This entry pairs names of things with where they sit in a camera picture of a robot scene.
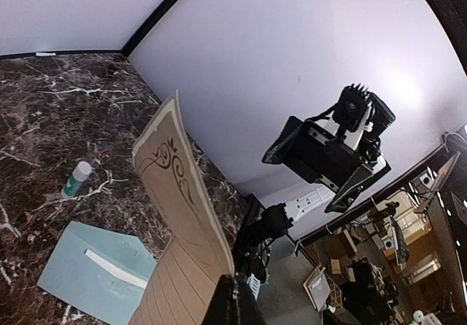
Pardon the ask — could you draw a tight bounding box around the light blue paper envelope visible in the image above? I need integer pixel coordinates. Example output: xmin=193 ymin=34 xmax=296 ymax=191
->
xmin=37 ymin=221 xmax=157 ymax=324

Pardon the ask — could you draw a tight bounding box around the beige lined letter paper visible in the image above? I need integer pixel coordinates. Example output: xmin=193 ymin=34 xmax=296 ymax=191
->
xmin=85 ymin=249 xmax=147 ymax=289

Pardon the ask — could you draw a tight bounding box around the black right corner frame post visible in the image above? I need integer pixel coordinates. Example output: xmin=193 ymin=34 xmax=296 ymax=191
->
xmin=121 ymin=0 xmax=179 ymax=57

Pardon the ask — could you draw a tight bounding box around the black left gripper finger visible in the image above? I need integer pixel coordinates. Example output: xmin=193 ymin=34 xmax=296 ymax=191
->
xmin=207 ymin=275 xmax=266 ymax=325

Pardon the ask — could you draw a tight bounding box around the gray board on floor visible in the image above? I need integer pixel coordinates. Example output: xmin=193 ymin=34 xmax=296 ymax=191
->
xmin=303 ymin=264 xmax=331 ymax=311

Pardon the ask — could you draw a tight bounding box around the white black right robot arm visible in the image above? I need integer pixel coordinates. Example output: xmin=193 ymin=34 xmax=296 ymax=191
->
xmin=236 ymin=115 xmax=395 ymax=256

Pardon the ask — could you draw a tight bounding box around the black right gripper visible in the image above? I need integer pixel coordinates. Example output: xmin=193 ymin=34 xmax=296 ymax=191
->
xmin=261 ymin=116 xmax=387 ymax=213

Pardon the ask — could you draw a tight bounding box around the spare gray paper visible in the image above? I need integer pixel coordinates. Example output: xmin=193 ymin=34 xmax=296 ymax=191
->
xmin=129 ymin=93 xmax=234 ymax=324

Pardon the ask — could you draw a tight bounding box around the white green glue stick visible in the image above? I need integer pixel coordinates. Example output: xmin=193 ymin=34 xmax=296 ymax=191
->
xmin=61 ymin=161 xmax=93 ymax=199

